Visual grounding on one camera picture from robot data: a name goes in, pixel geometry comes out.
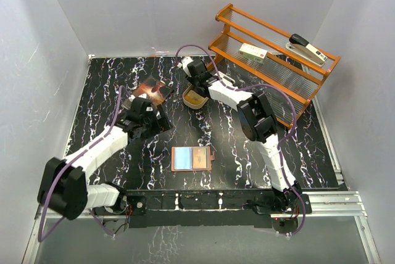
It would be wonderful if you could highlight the beige oval card tray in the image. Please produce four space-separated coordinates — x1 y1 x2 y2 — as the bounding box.
182 84 209 110

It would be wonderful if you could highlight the pink leather card holder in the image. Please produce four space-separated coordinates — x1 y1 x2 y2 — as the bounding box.
171 146 215 172

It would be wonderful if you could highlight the beige printed card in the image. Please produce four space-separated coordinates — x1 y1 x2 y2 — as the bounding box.
192 147 208 170

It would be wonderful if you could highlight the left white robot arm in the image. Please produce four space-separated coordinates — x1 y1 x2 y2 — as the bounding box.
37 97 172 220

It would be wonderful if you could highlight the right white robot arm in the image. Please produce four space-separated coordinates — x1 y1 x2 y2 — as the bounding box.
177 57 301 213

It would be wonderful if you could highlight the dark paperback book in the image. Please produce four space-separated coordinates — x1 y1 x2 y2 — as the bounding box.
131 76 174 106

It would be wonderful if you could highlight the small white black device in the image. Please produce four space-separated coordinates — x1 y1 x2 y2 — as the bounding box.
220 74 235 86

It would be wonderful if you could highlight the white staples box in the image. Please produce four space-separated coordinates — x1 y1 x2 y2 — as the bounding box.
238 43 268 64

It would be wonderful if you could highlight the orange wooden shelf rack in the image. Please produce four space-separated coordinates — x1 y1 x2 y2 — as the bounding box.
208 4 341 117

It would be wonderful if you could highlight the black beige stapler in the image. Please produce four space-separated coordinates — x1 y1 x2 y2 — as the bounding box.
285 33 328 67

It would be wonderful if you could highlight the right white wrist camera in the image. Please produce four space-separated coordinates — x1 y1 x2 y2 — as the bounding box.
177 56 193 77

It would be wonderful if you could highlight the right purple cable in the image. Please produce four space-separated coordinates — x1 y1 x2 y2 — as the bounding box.
175 44 307 236

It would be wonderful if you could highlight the black front mounting rail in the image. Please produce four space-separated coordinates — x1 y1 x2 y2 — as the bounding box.
94 189 312 231

